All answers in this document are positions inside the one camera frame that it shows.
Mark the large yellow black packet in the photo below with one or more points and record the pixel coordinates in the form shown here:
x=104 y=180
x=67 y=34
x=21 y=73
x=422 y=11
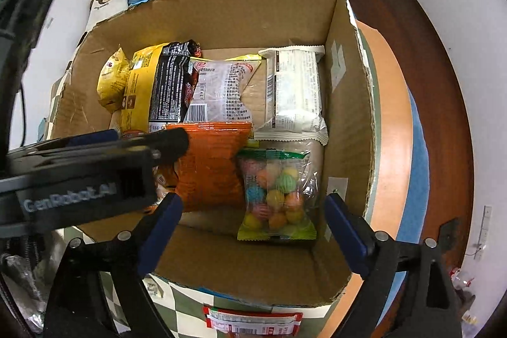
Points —
x=166 y=92

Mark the crumpled clear plastic bag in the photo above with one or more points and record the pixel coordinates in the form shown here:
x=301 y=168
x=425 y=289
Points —
x=19 y=282

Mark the white brown snack packet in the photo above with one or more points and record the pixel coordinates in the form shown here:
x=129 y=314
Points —
x=153 y=288

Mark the red snack packet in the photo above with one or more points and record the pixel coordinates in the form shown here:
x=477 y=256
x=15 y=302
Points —
x=134 y=133

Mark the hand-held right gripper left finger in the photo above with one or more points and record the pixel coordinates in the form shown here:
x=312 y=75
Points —
x=158 y=239

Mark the green white checkered blanket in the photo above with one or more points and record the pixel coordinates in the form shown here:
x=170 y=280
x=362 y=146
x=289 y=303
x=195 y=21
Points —
x=182 y=310

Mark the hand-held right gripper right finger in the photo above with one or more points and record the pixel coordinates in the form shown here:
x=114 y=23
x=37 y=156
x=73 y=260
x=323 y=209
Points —
x=348 y=239

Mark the red white labelled packet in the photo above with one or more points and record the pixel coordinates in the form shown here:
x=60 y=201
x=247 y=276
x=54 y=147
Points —
x=253 y=322

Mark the printed cardboard box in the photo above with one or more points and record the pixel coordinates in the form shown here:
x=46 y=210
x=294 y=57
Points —
x=257 y=25

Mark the clear pink snack packet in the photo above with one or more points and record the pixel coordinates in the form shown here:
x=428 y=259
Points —
x=222 y=92

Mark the white wafer packet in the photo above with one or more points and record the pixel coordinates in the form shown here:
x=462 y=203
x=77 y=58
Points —
x=295 y=92

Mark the small yellow bear packet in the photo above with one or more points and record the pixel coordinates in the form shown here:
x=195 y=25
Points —
x=111 y=80

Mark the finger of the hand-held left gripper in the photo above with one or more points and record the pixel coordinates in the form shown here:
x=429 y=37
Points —
x=23 y=5
x=170 y=143

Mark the black floor outlet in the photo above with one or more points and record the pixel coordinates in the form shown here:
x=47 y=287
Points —
x=449 y=229

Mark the white wall socket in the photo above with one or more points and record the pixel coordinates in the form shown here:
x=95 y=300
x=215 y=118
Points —
x=486 y=213

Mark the orange snack packet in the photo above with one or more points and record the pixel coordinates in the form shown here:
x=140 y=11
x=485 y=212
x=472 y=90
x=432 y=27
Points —
x=210 y=167

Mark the clear plastic bottle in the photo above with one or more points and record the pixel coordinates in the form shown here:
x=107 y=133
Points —
x=461 y=278

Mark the brown panda snack packet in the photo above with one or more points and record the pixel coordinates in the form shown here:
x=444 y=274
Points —
x=161 y=181

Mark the colourful candy ball bag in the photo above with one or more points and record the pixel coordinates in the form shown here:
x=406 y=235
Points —
x=277 y=195

